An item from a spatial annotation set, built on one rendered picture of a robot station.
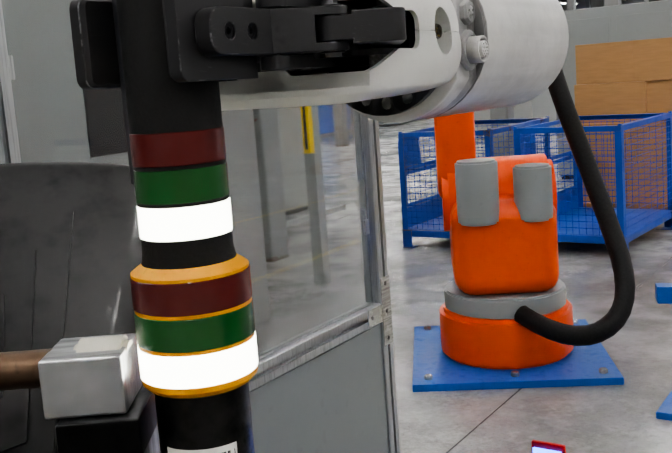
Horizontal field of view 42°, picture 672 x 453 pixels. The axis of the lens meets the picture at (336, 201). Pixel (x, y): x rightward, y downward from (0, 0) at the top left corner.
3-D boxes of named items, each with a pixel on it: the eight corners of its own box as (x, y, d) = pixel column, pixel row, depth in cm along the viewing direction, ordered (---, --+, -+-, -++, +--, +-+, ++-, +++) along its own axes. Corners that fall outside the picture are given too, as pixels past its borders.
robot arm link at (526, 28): (348, -57, 48) (503, -28, 43) (455, -38, 59) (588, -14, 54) (322, 95, 50) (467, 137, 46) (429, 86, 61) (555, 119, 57)
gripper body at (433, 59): (489, 110, 42) (368, 128, 33) (315, 117, 48) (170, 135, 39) (482, -50, 42) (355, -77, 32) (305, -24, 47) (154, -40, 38)
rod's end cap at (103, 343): (67, 347, 32) (123, 343, 32) (81, 331, 34) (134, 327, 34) (73, 400, 32) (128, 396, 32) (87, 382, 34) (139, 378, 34)
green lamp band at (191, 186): (127, 208, 30) (123, 173, 30) (145, 195, 34) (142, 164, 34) (224, 201, 30) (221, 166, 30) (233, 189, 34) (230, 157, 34)
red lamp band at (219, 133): (123, 171, 30) (119, 135, 30) (142, 162, 34) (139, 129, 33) (221, 163, 30) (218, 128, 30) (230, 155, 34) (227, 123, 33)
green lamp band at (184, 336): (125, 358, 31) (121, 324, 30) (148, 323, 35) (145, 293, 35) (251, 348, 31) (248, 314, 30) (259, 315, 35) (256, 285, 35)
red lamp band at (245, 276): (121, 322, 30) (117, 287, 30) (145, 291, 35) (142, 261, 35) (248, 312, 30) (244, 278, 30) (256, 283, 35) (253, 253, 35)
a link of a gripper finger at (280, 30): (356, 71, 33) (241, 77, 27) (287, 76, 34) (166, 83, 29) (351, -17, 32) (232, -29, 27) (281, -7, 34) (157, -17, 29)
